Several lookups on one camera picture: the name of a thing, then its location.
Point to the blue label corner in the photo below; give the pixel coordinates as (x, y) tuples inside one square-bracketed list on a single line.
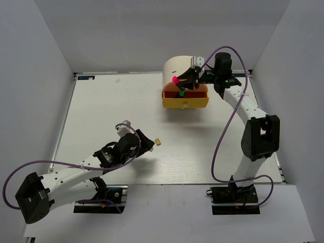
[(238, 75), (87, 77)]

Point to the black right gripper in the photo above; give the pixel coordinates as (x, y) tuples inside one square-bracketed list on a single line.
[(191, 74)]

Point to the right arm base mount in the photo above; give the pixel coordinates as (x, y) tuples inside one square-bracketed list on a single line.
[(228, 200)]

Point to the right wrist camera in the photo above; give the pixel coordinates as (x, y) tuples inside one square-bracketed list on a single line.
[(196, 61)]

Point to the blue label left corner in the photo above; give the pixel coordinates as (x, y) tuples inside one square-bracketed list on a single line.
[(87, 77)]

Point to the pink highlighter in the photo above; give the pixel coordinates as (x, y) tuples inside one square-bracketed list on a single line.
[(176, 82)]

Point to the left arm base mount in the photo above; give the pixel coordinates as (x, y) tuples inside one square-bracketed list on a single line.
[(112, 200)]

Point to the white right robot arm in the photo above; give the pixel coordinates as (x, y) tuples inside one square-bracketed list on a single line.
[(260, 138)]

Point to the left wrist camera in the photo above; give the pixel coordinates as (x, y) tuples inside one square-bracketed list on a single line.
[(124, 129)]

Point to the blue label right corner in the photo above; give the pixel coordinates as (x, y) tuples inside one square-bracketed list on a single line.
[(238, 75)]

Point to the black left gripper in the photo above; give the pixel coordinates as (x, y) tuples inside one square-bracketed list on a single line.
[(146, 143)]

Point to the round cream drawer cabinet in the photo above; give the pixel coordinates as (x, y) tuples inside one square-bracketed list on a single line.
[(197, 98)]

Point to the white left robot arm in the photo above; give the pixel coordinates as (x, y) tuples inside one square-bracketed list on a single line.
[(39, 194)]

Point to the tan eraser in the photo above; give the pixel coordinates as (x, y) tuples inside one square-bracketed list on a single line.
[(157, 141)]

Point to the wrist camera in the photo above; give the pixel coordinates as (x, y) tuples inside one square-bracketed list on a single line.
[(196, 61), (124, 129)]

